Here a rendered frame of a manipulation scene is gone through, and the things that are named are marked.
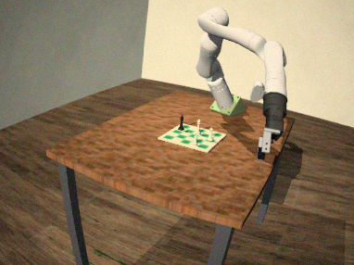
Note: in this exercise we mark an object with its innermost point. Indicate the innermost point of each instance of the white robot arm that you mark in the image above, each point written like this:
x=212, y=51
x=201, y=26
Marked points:
x=210, y=47

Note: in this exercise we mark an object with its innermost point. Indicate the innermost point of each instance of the green and cream chessboard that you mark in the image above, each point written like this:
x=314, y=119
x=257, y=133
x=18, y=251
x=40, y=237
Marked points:
x=186, y=137

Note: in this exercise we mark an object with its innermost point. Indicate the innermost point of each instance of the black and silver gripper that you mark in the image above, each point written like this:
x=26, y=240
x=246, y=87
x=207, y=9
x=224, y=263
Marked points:
x=274, y=109

